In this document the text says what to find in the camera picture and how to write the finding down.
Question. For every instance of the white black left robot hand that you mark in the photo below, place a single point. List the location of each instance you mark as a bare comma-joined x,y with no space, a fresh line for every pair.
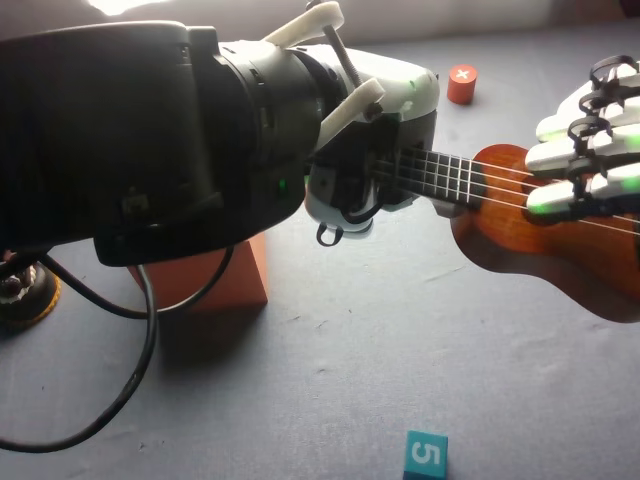
410,100

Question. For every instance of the teal block with number five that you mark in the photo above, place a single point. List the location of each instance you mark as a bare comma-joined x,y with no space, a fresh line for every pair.
425,455

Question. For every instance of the orange brown wooden ukulele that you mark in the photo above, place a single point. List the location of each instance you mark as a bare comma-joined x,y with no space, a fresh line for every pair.
525,250

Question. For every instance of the red cylinder with white cross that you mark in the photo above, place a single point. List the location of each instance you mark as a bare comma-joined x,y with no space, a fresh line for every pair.
461,90

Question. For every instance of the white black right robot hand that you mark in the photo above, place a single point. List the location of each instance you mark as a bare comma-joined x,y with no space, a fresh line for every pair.
615,145

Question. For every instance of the chocolate cake toy yellow base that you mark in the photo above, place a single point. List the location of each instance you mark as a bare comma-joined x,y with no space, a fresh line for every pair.
30,300

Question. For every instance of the orange textured box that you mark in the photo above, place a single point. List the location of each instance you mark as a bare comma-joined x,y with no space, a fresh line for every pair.
235,285

